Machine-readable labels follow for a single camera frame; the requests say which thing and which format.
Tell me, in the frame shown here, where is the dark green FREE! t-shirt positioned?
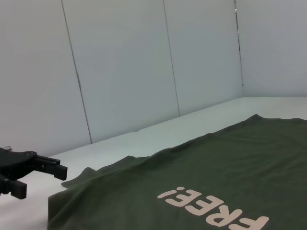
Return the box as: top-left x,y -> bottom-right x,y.
47,114 -> 307,230

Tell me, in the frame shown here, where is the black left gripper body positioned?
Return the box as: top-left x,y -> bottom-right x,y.
0,145 -> 38,196

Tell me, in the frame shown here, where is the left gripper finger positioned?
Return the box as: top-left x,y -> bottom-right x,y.
4,178 -> 28,200
35,155 -> 69,181

